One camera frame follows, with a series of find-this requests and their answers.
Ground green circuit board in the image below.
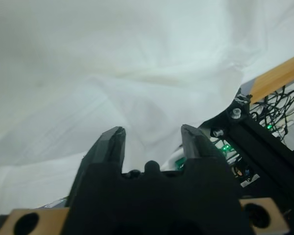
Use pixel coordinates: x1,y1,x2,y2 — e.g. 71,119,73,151
172,144,236,172

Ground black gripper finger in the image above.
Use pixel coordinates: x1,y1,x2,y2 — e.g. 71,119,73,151
81,126,126,174
180,124,225,160

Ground white t-shirt with black print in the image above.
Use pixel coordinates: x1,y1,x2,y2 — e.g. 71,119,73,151
0,0,294,211

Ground dark camera stand post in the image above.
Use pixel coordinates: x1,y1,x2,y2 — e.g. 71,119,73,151
225,117,294,204

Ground tangled black cable bundle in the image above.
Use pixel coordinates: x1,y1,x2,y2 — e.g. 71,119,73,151
249,84,294,144

